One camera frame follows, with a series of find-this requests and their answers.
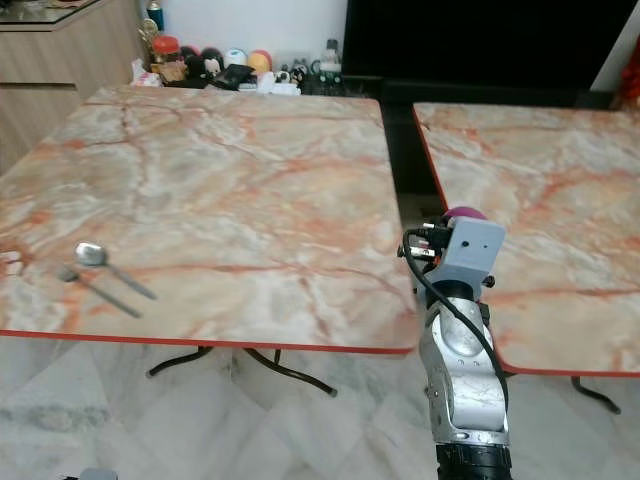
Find black wallet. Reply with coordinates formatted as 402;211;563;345
217;65;255;91

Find black plush toy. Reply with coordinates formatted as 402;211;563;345
182;46;227;83

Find white plastic item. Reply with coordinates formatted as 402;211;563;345
256;71;301;97

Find black television screen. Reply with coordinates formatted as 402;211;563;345
342;0;640;97

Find light wood cabinet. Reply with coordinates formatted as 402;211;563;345
0;0;148;177

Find silver metal spoon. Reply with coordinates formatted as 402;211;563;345
74;242;159;301

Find purple round bowl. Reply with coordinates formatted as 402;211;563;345
443;205;489;224

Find blue bottle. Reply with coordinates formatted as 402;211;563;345
145;0;165;34

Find clear bottle green label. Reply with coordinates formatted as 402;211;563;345
318;39;343;87

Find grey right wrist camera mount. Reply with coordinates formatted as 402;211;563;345
437;217;507;291

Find marble pattern folding table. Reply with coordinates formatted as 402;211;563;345
412;101;640;378
0;84;421;356

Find orange round figure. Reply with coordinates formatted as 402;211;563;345
248;49;273;76

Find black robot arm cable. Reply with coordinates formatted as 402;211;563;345
401;229;510;403

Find red lidded jar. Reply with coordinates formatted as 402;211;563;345
151;35;184;84

